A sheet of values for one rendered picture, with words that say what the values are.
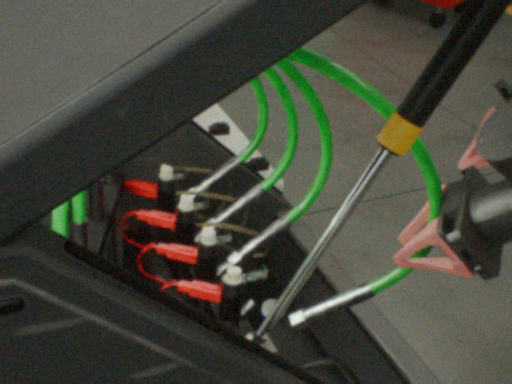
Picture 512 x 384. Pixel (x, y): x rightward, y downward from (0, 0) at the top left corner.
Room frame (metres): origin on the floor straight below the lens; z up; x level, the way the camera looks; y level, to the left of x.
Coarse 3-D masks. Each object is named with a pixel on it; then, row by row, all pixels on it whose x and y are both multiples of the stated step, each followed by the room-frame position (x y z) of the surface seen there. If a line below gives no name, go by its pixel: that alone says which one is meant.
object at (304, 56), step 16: (304, 48) 0.64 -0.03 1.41; (304, 64) 0.64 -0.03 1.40; (320, 64) 0.64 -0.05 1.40; (336, 64) 0.64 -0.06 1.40; (336, 80) 0.64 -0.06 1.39; (352, 80) 0.64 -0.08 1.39; (368, 96) 0.64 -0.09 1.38; (384, 96) 0.65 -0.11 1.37; (384, 112) 0.64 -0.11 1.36; (416, 144) 0.65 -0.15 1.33; (416, 160) 0.65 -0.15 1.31; (432, 160) 0.65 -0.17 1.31; (432, 176) 0.65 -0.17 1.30; (432, 192) 0.65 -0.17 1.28; (64, 208) 0.62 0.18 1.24; (432, 208) 0.65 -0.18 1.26; (64, 224) 0.62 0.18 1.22; (416, 256) 0.65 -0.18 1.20; (400, 272) 0.65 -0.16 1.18; (384, 288) 0.65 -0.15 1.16
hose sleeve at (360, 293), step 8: (352, 288) 0.65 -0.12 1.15; (360, 288) 0.65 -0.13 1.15; (368, 288) 0.65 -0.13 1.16; (336, 296) 0.65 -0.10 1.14; (344, 296) 0.65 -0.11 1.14; (352, 296) 0.64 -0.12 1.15; (360, 296) 0.64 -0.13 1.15; (368, 296) 0.64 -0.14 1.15; (320, 304) 0.65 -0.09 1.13; (328, 304) 0.64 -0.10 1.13; (336, 304) 0.64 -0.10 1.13; (344, 304) 0.64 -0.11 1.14; (352, 304) 0.64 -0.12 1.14; (304, 312) 0.64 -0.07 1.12; (312, 312) 0.64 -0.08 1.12; (320, 312) 0.64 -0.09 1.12; (328, 312) 0.64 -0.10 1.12; (336, 312) 0.64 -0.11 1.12; (312, 320) 0.64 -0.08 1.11
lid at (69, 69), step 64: (0, 0) 0.37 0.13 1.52; (64, 0) 0.35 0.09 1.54; (128, 0) 0.33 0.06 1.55; (192, 0) 0.31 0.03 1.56; (256, 0) 0.30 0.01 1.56; (320, 0) 0.32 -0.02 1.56; (0, 64) 0.32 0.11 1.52; (64, 64) 0.30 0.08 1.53; (128, 64) 0.28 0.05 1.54; (192, 64) 0.29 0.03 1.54; (256, 64) 0.30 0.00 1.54; (0, 128) 0.27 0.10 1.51; (64, 128) 0.27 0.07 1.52; (128, 128) 0.28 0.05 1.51; (0, 192) 0.25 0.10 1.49; (64, 192) 0.27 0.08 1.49
